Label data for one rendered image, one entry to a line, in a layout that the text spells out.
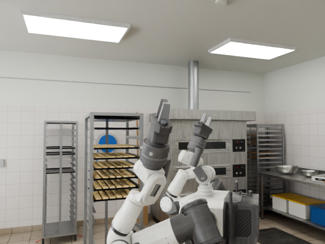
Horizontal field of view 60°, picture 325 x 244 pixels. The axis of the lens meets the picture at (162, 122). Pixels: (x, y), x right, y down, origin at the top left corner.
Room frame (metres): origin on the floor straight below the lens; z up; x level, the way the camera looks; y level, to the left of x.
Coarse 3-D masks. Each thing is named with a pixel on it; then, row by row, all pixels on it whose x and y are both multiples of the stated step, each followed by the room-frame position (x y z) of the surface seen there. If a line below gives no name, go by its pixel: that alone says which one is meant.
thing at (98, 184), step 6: (102, 180) 2.92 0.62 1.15; (108, 180) 2.91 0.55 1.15; (114, 180) 2.91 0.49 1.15; (120, 180) 2.92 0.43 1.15; (126, 180) 2.91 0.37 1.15; (96, 186) 2.57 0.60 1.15; (102, 186) 2.59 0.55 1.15; (108, 186) 2.66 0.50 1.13; (114, 186) 2.57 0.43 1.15; (120, 186) 2.57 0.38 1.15; (126, 186) 2.59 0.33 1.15; (132, 186) 2.61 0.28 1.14
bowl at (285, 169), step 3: (279, 165) 5.40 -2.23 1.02; (282, 165) 5.41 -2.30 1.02; (285, 165) 5.41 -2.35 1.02; (288, 165) 5.39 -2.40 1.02; (279, 168) 5.16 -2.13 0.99; (282, 168) 5.10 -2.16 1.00; (285, 168) 5.07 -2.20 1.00; (288, 168) 5.05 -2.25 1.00; (291, 168) 5.04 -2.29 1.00; (294, 168) 5.05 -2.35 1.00; (297, 168) 5.10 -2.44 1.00; (279, 171) 5.21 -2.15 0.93; (282, 171) 5.12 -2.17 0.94; (285, 171) 5.09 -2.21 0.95; (288, 171) 5.07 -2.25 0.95; (291, 171) 5.06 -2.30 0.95; (294, 171) 5.07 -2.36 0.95; (285, 174) 5.18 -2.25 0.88; (288, 174) 5.15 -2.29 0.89
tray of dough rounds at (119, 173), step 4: (96, 172) 2.83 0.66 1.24; (100, 172) 2.83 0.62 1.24; (104, 172) 2.89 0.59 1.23; (108, 172) 2.83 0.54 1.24; (112, 172) 2.85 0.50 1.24; (116, 172) 2.83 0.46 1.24; (120, 172) 2.83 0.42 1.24; (124, 172) 2.89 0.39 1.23; (128, 172) 2.83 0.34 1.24; (96, 176) 2.57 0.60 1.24; (100, 176) 2.59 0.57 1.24; (104, 176) 2.57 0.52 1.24; (108, 176) 2.67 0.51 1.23; (112, 176) 2.57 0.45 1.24; (116, 176) 2.64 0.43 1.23; (120, 176) 2.59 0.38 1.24; (124, 176) 2.60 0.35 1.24; (128, 176) 2.62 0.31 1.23; (132, 176) 2.62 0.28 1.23; (96, 180) 2.49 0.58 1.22
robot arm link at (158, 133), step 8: (152, 120) 0.87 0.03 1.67; (152, 128) 0.87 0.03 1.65; (160, 128) 0.82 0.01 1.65; (168, 128) 0.82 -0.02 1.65; (152, 136) 0.85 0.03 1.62; (160, 136) 0.85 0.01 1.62; (168, 136) 0.86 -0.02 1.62; (144, 144) 0.88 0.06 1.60; (152, 144) 0.87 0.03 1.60; (160, 144) 0.88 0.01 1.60; (168, 144) 0.91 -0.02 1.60; (144, 152) 0.88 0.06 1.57; (152, 152) 0.87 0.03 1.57; (160, 152) 0.87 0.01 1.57; (168, 152) 0.91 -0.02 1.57; (160, 160) 0.88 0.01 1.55
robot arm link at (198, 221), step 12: (204, 204) 0.95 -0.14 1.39; (180, 216) 0.95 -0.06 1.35; (192, 216) 0.93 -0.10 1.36; (204, 216) 0.92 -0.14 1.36; (180, 228) 0.92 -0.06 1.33; (192, 228) 0.92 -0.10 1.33; (204, 228) 0.91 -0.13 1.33; (216, 228) 0.92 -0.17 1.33; (180, 240) 0.93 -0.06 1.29; (204, 240) 0.89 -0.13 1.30
